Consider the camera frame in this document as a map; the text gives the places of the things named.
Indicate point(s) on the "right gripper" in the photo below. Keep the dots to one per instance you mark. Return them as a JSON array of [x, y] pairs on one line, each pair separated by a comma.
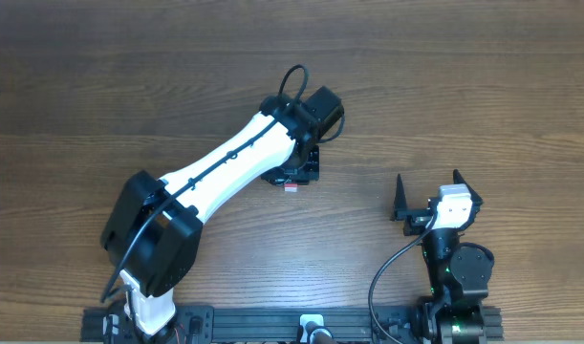
[[416, 221]]

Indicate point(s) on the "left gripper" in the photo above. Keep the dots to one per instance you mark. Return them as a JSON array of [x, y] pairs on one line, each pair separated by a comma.
[[306, 169]]

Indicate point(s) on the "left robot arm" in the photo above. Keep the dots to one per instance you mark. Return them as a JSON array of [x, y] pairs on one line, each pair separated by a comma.
[[234, 165]]

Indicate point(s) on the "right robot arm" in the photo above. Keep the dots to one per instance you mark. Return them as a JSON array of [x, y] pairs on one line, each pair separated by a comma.
[[468, 270]]

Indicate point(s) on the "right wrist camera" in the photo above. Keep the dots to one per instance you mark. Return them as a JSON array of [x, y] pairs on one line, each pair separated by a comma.
[[451, 205]]

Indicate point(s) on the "mounting rail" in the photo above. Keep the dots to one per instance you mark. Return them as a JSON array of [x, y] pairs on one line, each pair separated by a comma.
[[258, 325]]

